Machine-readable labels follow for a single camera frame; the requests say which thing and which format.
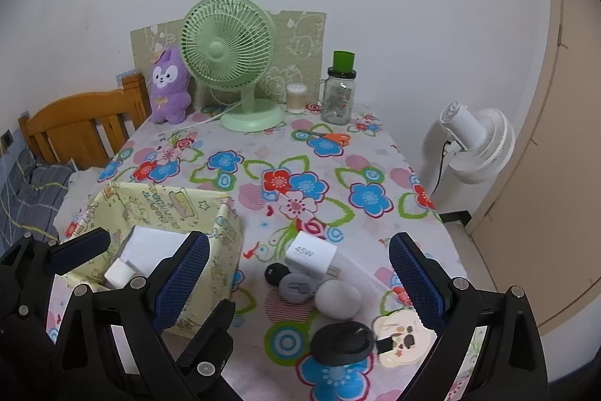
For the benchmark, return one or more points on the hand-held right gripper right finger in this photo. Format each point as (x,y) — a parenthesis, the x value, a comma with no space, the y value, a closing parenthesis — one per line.
(418,283)

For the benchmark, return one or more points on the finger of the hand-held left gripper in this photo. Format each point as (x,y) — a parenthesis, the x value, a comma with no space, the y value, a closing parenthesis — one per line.
(80,251)
(209,335)

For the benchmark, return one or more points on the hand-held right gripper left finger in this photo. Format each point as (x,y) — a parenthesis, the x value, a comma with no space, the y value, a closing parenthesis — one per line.
(183,283)

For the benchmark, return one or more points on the cream cartoon dog gadget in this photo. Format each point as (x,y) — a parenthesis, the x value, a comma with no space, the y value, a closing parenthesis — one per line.
(399,326)

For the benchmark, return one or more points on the white egg-shaped gadget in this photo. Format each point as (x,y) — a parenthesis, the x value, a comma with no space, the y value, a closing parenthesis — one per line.
(337,297)

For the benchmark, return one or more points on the yellow printed storage box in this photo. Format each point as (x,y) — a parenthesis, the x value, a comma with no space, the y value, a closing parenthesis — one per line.
(164,203)

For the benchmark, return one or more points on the black round device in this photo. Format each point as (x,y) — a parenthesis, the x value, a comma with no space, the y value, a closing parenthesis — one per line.
(340,342)

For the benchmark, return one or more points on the white charger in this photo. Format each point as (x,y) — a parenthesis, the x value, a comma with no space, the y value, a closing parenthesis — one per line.
(307,253)

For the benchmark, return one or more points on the large white box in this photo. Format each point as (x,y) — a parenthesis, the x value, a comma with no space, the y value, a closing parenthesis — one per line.
(145,246)

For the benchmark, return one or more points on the white cloth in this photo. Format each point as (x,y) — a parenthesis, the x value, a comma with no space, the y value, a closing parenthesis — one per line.
(77,182)

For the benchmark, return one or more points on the grey plaid bedding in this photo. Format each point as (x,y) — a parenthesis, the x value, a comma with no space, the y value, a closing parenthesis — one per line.
(33,194)

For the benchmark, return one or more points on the small black key fob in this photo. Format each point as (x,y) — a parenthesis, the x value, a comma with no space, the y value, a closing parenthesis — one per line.
(276,274)

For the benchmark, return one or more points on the grey round gadget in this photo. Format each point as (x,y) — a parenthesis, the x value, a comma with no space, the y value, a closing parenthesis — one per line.
(296,290)

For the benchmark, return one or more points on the wooden bed headboard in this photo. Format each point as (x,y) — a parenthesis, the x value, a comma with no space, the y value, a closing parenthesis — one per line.
(70,114)

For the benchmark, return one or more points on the floral tablecloth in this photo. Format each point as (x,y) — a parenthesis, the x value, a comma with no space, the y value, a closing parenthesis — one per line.
(328,166)

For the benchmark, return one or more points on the white clip fan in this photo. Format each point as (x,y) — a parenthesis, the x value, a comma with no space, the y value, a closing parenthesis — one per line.
(469,133)

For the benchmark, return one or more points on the purple plush toy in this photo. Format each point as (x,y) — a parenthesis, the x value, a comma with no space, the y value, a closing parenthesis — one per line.
(168,100)

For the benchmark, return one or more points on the blue patterned object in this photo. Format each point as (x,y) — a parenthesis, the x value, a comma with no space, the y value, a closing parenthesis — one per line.
(124,74)

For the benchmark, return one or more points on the beige door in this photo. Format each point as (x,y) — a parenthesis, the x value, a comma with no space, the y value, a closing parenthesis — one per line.
(563,147)

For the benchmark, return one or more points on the glass jar with green lid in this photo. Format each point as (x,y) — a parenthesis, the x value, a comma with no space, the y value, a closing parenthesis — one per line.
(337,100)

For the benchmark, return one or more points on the cotton swab container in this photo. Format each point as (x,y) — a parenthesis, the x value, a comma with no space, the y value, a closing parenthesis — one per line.
(296,100)

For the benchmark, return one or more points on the green desk fan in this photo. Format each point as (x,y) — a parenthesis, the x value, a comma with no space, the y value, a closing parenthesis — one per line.
(217,49)

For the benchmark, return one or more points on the beige patterned board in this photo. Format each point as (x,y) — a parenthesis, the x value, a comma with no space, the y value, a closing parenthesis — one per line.
(300,39)

